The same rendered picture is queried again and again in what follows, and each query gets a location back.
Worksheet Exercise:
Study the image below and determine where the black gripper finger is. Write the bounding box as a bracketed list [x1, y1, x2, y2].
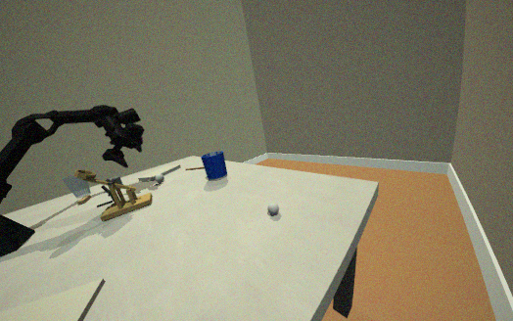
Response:
[107, 154, 128, 167]
[125, 130, 143, 152]

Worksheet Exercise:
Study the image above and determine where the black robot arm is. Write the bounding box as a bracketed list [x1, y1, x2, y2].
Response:
[0, 105, 140, 204]

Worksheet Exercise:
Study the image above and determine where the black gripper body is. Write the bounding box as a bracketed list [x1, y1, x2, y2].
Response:
[102, 123, 144, 161]

